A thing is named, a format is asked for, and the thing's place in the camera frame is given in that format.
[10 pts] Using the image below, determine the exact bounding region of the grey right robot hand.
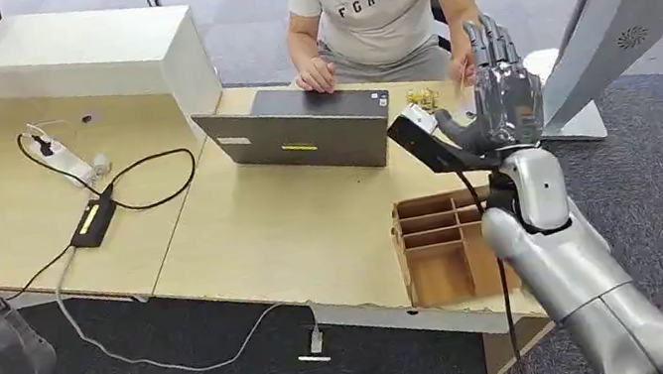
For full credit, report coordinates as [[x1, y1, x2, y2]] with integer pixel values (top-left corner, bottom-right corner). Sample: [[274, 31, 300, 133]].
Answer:
[[418, 6, 554, 164]]

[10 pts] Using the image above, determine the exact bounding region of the person's left hand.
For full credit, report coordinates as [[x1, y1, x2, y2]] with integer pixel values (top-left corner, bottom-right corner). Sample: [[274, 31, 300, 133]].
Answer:
[[445, 49, 479, 87]]

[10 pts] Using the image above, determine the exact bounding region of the person's hand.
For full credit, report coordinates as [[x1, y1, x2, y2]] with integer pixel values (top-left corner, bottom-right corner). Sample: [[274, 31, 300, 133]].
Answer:
[[292, 54, 339, 99], [445, 49, 479, 87]]

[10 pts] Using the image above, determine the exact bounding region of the small gold object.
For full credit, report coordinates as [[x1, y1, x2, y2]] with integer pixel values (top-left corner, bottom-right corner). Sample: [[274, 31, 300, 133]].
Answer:
[[404, 85, 442, 116]]

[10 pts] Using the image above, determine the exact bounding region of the black chair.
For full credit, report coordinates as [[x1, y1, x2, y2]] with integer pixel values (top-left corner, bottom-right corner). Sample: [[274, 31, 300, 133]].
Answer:
[[430, 0, 455, 56]]

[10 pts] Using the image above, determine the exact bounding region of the person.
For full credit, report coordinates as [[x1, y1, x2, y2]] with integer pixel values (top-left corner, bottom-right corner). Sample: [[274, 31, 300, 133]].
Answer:
[[280, 0, 492, 112]]

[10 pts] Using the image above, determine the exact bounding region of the wooden card box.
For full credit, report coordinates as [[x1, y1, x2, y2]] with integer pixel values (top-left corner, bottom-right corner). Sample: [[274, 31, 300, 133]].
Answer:
[[385, 182, 526, 314]]

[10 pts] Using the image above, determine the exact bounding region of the black power adapter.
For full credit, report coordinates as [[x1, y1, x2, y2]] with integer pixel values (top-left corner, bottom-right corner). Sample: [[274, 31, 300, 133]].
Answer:
[[64, 194, 124, 253]]

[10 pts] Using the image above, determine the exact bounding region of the person's right hand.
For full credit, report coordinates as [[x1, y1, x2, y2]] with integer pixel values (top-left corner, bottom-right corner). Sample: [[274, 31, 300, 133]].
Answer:
[[292, 54, 339, 99]]

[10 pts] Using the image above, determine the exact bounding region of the grey laptop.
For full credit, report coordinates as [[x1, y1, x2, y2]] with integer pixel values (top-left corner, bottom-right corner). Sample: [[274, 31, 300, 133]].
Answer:
[[189, 70, 401, 197]]

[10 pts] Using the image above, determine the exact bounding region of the white power strip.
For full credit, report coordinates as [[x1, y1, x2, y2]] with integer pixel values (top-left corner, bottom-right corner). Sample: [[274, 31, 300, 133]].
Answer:
[[19, 117, 115, 194]]

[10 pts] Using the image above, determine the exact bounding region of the wooden desk leg panel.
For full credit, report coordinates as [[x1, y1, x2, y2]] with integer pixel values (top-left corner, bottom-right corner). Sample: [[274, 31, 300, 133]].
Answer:
[[478, 312, 562, 374]]

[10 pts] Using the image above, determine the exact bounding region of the white desk partition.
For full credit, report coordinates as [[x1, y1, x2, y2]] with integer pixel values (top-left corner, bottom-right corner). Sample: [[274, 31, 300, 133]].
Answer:
[[0, 0, 229, 159]]

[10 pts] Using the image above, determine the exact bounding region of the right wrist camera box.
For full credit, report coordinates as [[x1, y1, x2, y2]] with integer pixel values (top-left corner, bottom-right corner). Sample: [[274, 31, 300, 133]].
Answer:
[[383, 91, 503, 187]]

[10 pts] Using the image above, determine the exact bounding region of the thin black adapter cable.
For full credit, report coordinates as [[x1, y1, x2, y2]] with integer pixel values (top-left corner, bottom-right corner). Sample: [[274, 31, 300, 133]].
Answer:
[[0, 244, 82, 303]]

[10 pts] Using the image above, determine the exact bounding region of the white cable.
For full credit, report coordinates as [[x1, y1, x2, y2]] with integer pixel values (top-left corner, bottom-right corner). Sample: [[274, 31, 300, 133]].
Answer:
[[48, 210, 332, 374]]

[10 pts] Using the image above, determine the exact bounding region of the black power cord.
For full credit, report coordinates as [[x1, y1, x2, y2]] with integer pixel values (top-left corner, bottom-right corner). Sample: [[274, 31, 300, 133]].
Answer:
[[15, 106, 203, 230]]

